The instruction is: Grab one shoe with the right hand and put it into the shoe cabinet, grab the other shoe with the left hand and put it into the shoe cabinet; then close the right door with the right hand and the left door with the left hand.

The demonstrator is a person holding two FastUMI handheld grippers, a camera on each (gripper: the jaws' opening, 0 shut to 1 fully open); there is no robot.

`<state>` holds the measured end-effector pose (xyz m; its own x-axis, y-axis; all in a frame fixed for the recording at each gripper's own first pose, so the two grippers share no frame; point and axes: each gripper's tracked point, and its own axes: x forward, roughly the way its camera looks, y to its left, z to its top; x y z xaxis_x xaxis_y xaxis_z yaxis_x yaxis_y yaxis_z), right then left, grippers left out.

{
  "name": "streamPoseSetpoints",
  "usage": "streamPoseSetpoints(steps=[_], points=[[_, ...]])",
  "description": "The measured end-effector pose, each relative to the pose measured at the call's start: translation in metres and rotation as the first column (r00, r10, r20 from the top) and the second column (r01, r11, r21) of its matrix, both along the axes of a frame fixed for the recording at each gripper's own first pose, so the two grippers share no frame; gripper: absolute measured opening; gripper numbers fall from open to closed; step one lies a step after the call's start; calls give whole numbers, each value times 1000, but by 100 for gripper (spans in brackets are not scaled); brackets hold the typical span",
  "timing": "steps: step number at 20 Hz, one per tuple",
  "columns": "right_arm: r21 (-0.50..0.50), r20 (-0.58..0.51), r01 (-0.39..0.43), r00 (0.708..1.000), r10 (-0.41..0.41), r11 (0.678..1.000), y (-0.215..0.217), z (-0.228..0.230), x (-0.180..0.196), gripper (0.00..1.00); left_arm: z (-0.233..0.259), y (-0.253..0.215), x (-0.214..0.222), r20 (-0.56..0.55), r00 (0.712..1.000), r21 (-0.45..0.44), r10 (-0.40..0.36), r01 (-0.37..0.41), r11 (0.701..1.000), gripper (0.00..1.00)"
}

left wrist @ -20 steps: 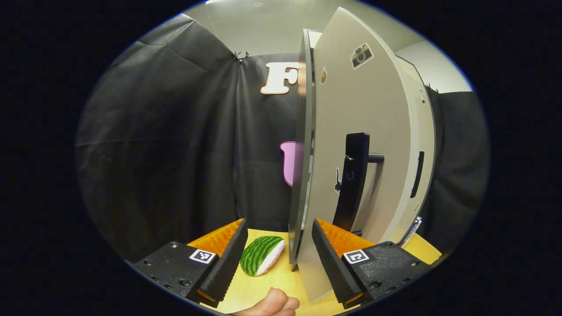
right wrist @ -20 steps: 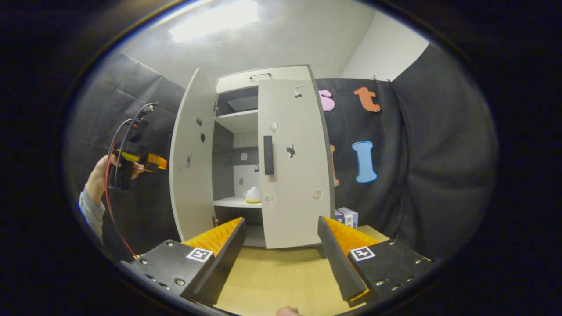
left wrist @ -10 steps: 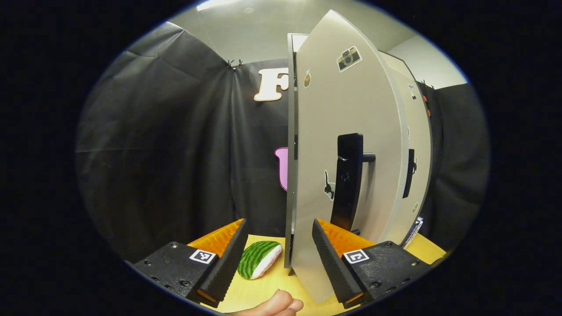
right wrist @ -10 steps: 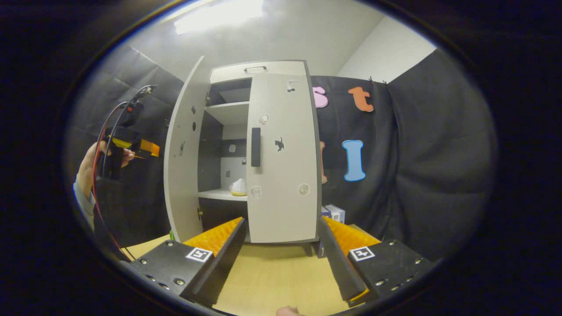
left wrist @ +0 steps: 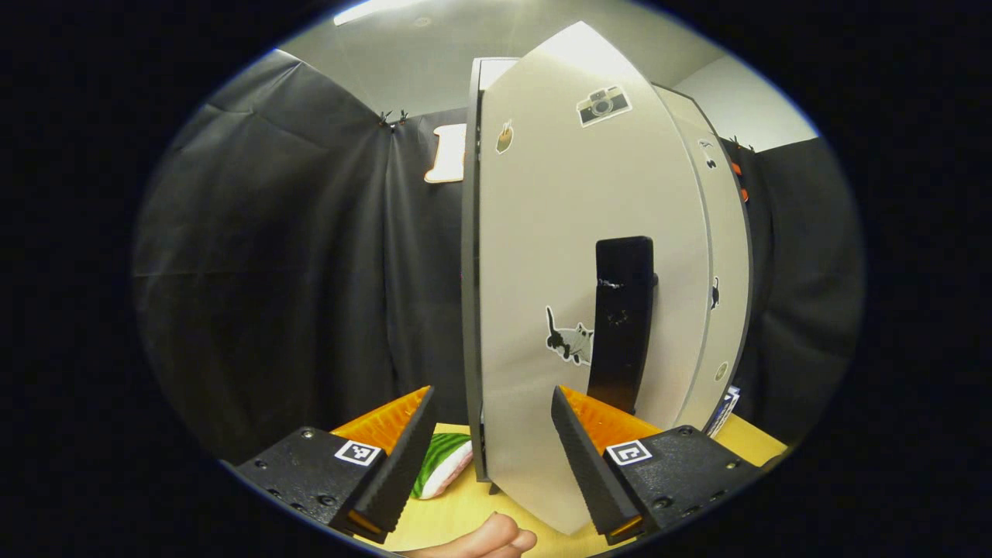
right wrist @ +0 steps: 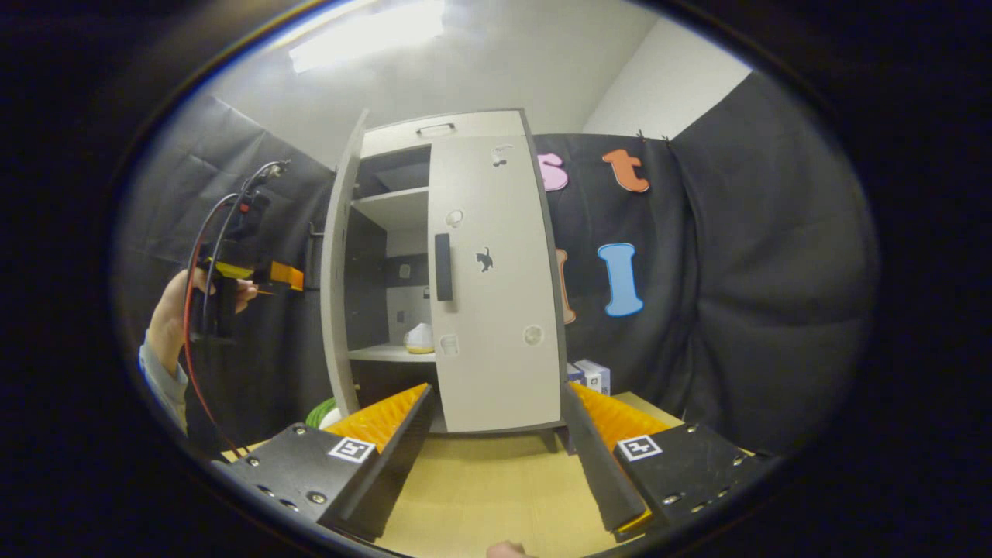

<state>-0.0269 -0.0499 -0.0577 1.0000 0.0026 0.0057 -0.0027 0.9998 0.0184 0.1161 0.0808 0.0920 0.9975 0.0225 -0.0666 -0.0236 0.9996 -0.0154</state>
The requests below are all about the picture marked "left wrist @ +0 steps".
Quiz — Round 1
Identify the white shoe cabinet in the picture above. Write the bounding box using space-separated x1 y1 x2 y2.
461 57 756 497

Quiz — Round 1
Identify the black door handle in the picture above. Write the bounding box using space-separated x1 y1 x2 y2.
587 236 660 416

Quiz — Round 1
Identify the white cabinet door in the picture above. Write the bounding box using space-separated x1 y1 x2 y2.
477 21 710 536
651 84 753 431

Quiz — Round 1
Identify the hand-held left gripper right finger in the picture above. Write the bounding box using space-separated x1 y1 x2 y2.
550 384 766 546

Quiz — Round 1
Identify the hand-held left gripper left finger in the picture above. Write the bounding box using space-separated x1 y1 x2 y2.
232 385 437 543

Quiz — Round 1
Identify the watermelon slice plush toy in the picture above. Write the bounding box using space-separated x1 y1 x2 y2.
411 433 474 500

